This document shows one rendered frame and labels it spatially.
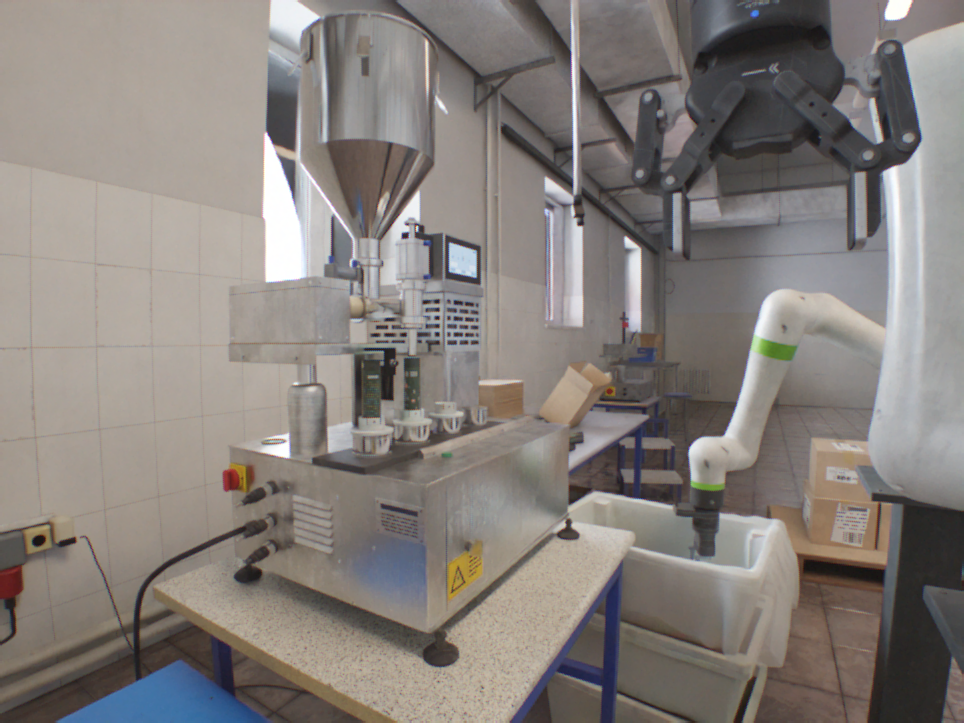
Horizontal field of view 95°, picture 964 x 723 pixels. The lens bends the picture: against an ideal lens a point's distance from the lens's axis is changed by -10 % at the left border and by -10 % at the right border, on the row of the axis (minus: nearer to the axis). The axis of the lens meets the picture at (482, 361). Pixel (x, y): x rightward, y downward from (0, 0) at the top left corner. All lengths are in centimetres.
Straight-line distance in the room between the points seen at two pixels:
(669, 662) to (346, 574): 95
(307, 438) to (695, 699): 119
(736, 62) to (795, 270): 1073
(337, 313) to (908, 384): 82
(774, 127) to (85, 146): 219
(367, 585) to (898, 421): 75
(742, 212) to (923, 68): 933
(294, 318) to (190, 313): 144
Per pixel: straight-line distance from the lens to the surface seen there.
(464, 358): 118
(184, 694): 112
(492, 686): 78
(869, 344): 154
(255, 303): 101
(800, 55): 34
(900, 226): 70
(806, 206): 1004
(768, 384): 151
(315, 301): 88
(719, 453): 148
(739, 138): 33
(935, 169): 70
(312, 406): 92
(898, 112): 33
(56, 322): 214
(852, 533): 319
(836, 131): 32
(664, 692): 160
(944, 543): 137
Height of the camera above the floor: 122
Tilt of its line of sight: 2 degrees down
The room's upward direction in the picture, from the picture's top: straight up
